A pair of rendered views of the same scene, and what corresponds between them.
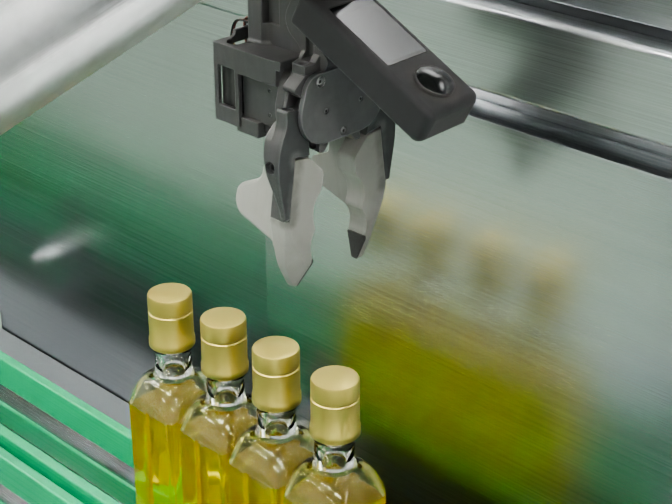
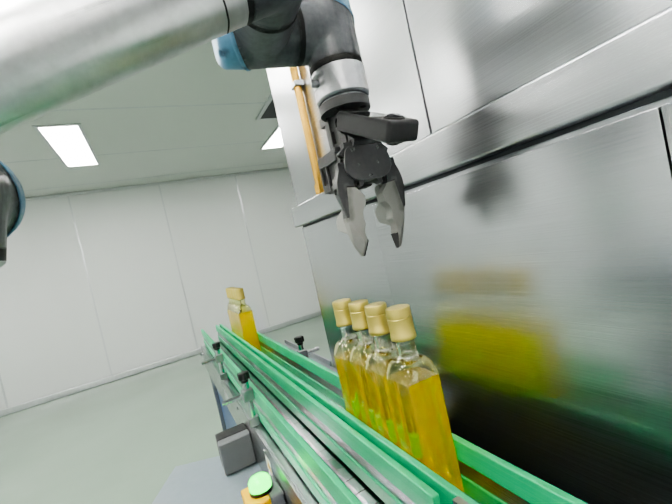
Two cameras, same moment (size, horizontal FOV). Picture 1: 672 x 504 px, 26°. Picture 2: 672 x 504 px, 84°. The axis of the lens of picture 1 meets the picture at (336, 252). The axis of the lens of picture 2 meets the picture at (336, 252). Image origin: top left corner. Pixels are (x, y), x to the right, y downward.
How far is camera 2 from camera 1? 55 cm
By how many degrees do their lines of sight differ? 31
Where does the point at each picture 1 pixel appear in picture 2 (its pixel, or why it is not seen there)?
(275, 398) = (376, 328)
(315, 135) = (354, 174)
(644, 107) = (520, 121)
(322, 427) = (393, 332)
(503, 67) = (453, 151)
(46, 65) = (93, 12)
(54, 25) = not seen: outside the picture
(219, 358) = (356, 319)
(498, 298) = (479, 265)
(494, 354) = (486, 296)
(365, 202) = (393, 215)
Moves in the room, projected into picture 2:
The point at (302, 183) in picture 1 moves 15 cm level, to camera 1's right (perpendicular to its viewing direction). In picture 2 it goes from (353, 199) to (473, 168)
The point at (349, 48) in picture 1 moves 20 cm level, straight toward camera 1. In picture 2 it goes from (355, 120) to (276, 58)
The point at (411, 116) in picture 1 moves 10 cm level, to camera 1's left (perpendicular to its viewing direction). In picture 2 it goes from (382, 130) to (303, 155)
